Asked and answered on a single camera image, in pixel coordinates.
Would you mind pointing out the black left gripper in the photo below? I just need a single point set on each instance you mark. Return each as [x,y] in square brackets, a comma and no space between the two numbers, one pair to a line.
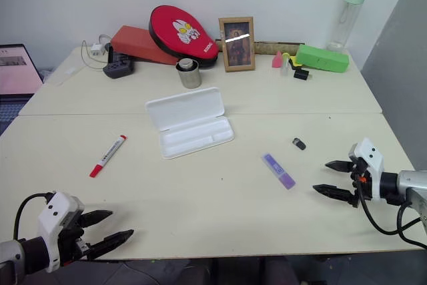
[74,235]

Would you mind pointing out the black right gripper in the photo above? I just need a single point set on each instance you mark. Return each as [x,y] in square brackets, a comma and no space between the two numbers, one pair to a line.
[359,178]

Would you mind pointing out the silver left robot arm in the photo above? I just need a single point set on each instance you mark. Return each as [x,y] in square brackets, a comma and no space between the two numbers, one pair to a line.
[13,256]

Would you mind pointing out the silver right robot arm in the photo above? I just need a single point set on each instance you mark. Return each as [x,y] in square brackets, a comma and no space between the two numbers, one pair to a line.
[405,185]

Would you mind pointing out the white plastic case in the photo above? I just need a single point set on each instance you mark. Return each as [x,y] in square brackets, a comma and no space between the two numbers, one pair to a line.
[191,121]

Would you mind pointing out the red paddle case with cartoon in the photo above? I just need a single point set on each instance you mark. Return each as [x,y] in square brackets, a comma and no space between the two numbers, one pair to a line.
[181,33]

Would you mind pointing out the red and white marker pen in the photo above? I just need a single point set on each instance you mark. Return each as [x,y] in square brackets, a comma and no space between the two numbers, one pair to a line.
[107,156]

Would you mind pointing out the small black adapter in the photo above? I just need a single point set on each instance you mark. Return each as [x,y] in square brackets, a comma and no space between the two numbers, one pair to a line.
[301,74]

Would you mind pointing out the green rectangular box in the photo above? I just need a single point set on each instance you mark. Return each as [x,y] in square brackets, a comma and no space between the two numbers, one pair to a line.
[322,58]

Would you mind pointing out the small clear plastic cup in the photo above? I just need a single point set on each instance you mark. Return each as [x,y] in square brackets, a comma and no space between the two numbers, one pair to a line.
[285,66]

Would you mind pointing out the yellow and black clip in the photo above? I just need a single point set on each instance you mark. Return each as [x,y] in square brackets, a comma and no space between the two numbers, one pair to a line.
[291,59]

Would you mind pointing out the pink triangular eraser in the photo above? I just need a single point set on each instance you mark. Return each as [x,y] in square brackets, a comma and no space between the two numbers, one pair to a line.
[277,60]

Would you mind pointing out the clear bottle with green lid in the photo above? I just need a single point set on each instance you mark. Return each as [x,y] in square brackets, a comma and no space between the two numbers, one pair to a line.
[347,18]

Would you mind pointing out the black power strip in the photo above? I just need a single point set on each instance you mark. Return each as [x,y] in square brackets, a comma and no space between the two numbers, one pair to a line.
[117,64]

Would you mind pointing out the silver metal tin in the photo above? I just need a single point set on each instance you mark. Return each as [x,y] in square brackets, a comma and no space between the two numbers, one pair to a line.
[188,73]

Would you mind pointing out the red rectangular box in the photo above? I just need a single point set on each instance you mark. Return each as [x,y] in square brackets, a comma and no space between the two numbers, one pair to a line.
[140,44]

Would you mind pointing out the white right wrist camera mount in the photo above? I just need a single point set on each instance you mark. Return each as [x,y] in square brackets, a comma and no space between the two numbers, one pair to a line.
[371,161]

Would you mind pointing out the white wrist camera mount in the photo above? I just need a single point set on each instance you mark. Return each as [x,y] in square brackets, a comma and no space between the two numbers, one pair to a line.
[55,218]
[371,161]

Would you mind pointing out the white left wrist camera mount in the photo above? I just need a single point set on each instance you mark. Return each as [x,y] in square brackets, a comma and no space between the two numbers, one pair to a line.
[55,218]

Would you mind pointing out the wooden picture frame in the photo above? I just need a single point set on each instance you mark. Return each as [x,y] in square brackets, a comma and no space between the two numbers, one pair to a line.
[237,43]

